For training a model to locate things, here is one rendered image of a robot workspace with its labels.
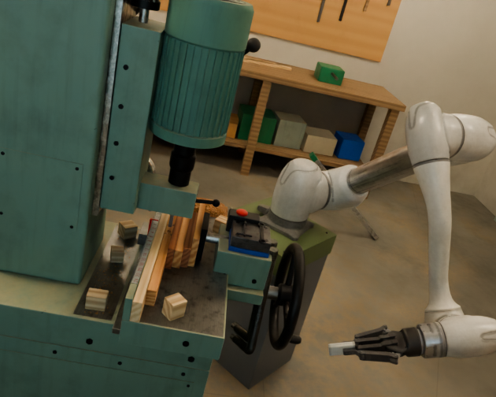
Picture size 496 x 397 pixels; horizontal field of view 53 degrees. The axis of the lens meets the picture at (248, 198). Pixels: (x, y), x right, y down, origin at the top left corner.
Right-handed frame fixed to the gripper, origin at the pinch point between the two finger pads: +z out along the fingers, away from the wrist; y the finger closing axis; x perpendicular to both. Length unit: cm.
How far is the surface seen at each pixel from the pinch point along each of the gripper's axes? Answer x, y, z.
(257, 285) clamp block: -24.0, 1.4, 20.0
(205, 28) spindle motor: -85, 2, 23
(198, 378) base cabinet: -8.6, 14.7, 36.2
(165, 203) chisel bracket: -47, -4, 39
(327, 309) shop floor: 80, -118, -8
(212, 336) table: -28.8, 24.4, 28.8
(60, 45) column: -86, 4, 51
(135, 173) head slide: -56, 0, 44
